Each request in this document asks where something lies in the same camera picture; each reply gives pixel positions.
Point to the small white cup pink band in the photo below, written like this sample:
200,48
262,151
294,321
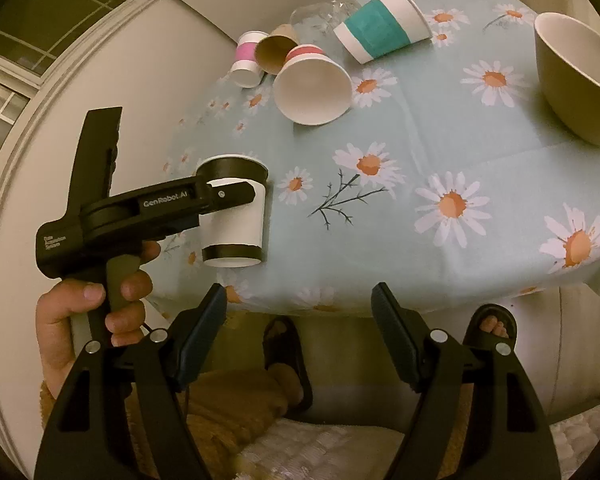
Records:
245,55

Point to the person's brown fuzzy trouser leg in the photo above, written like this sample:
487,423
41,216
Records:
230,410

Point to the white cup with black bands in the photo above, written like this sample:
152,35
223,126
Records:
235,232

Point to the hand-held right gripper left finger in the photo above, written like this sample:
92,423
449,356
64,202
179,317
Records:
202,330

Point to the window with white frame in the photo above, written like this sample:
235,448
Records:
55,15

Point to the light blue daisy tablecloth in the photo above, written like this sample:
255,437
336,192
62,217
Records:
430,135

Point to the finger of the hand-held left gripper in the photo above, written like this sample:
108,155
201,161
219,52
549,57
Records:
232,196

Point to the clear plastic cup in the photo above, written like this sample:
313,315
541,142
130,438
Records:
320,16

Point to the black slipper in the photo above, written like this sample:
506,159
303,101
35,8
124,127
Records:
480,340
292,355

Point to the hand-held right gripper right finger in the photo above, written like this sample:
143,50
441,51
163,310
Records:
395,330

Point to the white quilted cushion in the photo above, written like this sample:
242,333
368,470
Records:
330,450

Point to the beige bowl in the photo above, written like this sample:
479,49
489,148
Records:
570,90

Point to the brown paper cup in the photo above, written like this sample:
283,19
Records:
275,52

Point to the white cup with red band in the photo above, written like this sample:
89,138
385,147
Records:
310,95

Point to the white cup with teal band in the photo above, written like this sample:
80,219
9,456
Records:
380,25

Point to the person's left hand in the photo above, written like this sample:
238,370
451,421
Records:
55,310

